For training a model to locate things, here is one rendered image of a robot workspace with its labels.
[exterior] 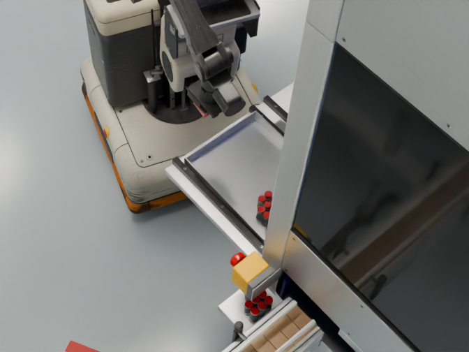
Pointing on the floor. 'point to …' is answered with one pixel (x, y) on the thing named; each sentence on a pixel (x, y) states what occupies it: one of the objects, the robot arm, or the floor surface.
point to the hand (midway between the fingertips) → (206, 114)
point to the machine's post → (301, 126)
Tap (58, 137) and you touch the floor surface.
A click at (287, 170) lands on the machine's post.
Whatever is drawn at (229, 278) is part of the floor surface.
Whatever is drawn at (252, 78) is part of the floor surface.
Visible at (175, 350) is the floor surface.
